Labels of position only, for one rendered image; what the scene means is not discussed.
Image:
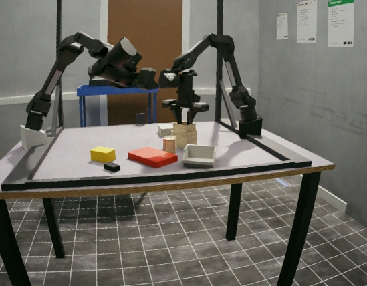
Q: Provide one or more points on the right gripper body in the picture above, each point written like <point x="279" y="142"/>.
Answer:
<point x="126" y="76"/>

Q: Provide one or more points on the yellow rectangular block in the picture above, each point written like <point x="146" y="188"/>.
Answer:
<point x="102" y="154"/>

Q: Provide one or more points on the wooden box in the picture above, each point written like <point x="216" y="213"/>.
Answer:
<point x="182" y="139"/>
<point x="184" y="127"/>
<point x="169" y="144"/>

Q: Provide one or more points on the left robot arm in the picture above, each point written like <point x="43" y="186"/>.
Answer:
<point x="225" y="47"/>

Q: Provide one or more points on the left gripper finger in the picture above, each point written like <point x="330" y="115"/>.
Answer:
<point x="190" y="116"/>
<point x="177" y="114"/>

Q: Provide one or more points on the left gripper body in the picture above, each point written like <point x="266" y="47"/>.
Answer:
<point x="185" y="96"/>

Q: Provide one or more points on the orange-red flat rectangular block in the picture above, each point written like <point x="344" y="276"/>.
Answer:
<point x="153" y="157"/>

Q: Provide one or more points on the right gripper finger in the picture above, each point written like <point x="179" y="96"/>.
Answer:
<point x="133" y="85"/>
<point x="155" y="85"/>

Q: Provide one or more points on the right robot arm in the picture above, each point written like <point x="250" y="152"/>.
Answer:
<point x="106" y="67"/>

